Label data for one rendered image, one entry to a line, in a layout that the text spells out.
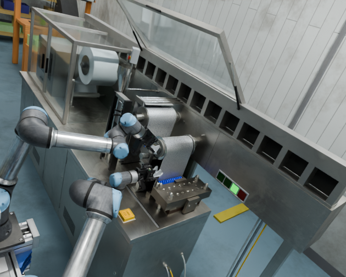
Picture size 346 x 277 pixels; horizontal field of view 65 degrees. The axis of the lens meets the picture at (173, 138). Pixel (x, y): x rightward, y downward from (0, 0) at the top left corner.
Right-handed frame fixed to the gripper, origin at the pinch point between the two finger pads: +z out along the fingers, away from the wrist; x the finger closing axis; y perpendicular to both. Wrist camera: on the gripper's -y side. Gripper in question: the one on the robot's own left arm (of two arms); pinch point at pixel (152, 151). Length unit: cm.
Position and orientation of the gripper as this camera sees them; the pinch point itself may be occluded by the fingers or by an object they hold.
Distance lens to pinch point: 167.2
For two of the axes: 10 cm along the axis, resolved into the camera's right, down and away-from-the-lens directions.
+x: -5.9, -5.2, 6.2
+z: 3.9, 5.0, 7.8
